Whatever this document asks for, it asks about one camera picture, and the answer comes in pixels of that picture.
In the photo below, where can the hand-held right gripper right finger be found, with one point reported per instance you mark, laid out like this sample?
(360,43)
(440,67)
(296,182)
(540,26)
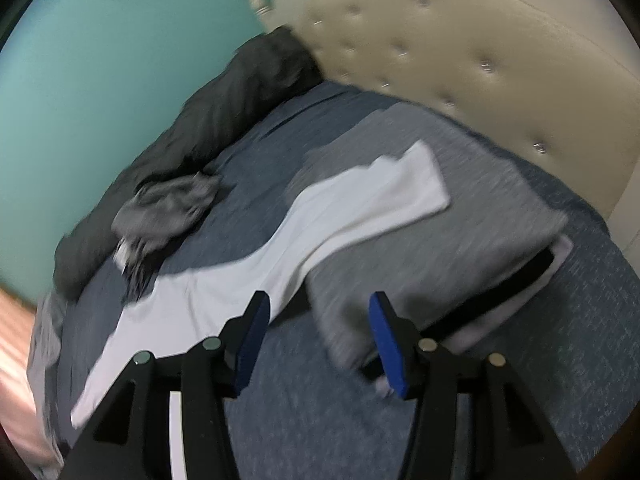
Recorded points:
(387,345)

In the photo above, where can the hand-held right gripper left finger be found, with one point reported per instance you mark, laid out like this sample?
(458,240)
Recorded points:
(252,345)

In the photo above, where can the white long-sleeve shirt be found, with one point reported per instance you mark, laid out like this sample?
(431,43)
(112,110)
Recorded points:
(225,290)

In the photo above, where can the white garment with black trim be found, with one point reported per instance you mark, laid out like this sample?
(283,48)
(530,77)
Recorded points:
(122,255)

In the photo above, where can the crumpled grey sweatshirt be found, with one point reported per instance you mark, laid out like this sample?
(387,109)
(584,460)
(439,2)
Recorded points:
(165,210)

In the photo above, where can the bed with blue sheet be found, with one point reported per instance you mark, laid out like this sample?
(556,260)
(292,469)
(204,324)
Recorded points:
(575,335)

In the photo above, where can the light grey blanket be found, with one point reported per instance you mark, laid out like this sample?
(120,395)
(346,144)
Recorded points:
(42,360)

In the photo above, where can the dark grey rolled duvet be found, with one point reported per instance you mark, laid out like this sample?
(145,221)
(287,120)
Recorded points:
(225,100)

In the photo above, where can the cream tufted headboard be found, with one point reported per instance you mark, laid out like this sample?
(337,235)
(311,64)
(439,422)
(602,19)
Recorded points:
(475,60)

